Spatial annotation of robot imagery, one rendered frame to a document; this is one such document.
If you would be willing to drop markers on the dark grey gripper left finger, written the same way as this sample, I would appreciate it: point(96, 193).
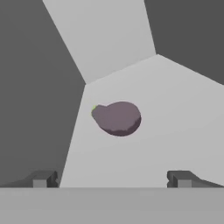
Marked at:
point(43, 178)

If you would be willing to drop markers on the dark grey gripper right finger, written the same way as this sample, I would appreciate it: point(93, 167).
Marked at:
point(180, 178)

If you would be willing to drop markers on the grey freezer interior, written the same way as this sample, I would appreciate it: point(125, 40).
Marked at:
point(116, 58)

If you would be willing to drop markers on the purple eggplant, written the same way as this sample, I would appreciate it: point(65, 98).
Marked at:
point(118, 118)

